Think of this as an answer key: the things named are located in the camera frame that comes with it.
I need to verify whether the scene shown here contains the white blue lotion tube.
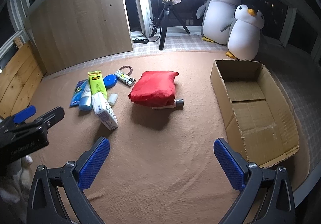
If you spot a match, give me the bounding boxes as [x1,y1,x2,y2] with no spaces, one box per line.
[78,81,92,111]

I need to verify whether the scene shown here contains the blue packet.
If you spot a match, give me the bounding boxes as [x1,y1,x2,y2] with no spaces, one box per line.
[70,80,88,107]

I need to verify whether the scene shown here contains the white tissue pack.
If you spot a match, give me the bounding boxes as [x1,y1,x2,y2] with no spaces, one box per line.
[91,92,118,131]

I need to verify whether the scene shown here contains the green yellow cream tube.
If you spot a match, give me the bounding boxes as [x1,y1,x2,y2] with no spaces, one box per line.
[88,70,108,99]

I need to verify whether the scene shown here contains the blue round tape measure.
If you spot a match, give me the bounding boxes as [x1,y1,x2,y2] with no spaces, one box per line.
[103,74,118,89]

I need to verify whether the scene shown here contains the white patterned tube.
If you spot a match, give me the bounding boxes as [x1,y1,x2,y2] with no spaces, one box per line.
[114,70,136,87]

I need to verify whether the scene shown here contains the maroon hair tie loop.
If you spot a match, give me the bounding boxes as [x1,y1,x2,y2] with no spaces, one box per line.
[119,65,133,76]

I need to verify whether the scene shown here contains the red fabric pouch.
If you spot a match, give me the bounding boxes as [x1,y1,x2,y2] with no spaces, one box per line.
[128,70,179,107]

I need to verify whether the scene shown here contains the pink bottle grey cap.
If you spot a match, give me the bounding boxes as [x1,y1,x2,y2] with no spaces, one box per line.
[152,99,184,110]

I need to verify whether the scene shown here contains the left gloved hand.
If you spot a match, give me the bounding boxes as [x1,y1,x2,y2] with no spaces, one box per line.
[1,155,33,220]

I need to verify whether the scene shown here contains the pine wood plank panel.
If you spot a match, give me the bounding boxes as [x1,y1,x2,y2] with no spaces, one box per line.
[0,41,47,119]

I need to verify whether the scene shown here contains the brown cardboard box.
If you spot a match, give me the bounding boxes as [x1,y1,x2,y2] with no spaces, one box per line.
[210,59,299,168]

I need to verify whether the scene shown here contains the large wooden board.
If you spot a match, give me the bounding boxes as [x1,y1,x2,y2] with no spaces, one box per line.
[29,0,133,74]

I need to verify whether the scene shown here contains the plaid grey bedsheet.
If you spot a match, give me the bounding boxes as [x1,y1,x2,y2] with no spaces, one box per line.
[45,35,320,171]

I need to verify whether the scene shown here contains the black power strip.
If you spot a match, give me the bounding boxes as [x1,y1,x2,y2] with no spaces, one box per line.
[133,38,149,44]

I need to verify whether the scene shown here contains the small penguin plush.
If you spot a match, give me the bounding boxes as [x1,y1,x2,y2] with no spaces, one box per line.
[220,4,265,60]

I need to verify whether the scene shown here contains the black tripod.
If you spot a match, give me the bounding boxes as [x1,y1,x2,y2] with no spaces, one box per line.
[158,1,190,51]

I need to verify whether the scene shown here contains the large penguin plush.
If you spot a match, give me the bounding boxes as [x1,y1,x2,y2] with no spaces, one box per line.
[196,0,242,45]

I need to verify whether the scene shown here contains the black power cable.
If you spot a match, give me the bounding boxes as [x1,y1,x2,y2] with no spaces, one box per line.
[147,16,162,43]

